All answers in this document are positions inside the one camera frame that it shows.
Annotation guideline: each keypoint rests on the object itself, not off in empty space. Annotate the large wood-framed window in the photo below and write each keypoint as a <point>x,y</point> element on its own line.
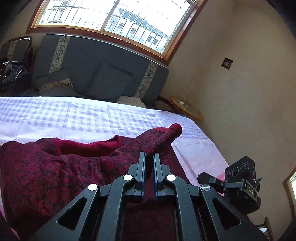
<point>154,29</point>

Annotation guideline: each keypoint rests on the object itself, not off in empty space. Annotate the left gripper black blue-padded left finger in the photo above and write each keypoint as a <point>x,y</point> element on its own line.
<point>95,214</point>

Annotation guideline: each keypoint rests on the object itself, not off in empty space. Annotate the grey cushioned armchair back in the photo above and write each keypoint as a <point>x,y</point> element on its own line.
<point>16,49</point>

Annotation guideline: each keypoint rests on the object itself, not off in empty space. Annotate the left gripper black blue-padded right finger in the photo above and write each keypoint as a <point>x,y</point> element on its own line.
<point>200,212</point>

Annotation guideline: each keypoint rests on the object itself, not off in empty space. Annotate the dark wall switch plate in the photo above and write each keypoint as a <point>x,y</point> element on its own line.
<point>227,63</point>

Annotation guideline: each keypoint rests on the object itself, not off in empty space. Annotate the pink checkered bed sheet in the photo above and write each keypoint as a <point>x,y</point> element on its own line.
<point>28,119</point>

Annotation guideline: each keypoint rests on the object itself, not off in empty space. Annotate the side window with blinds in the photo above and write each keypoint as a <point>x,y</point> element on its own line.
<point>289,186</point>

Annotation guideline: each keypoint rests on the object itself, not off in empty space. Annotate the dark clothes pile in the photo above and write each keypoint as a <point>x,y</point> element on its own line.
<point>15,78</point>

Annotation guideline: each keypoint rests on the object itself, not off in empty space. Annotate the dark red floral sweater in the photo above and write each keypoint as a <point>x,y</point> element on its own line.
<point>40,178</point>

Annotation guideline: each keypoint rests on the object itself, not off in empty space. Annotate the grey sofa with patterned stripes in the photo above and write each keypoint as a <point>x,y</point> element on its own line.
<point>84,56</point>

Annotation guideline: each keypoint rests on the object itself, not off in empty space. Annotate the round wooden glass side table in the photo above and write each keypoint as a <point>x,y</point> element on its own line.
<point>180,106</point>

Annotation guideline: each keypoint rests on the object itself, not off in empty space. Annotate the grey square cushion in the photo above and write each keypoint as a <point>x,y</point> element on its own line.
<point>109,83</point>

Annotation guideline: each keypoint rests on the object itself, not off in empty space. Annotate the black camera box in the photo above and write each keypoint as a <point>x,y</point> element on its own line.
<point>243,169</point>

